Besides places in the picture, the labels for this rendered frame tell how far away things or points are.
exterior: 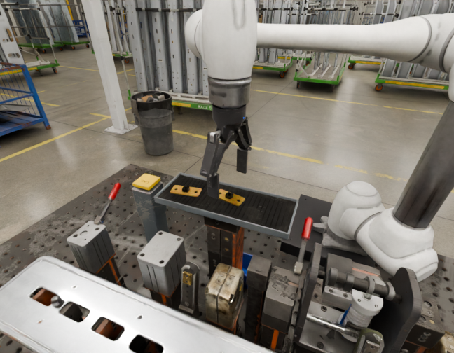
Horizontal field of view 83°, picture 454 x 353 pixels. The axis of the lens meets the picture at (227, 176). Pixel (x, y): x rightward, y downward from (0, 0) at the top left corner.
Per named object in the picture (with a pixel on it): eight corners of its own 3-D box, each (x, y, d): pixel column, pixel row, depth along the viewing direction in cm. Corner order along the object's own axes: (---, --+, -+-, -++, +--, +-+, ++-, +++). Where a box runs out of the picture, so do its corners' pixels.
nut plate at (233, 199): (212, 195, 71) (212, 192, 71) (220, 189, 74) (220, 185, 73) (238, 206, 67) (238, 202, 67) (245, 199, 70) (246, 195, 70)
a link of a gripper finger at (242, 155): (237, 148, 70) (238, 148, 70) (236, 171, 73) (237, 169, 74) (246, 151, 68) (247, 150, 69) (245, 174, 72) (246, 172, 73)
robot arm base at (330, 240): (312, 216, 123) (314, 206, 120) (361, 225, 119) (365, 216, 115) (312, 244, 109) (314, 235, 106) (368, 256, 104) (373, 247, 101)
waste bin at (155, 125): (131, 153, 338) (118, 98, 298) (157, 138, 378) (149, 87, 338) (162, 162, 319) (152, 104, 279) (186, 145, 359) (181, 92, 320)
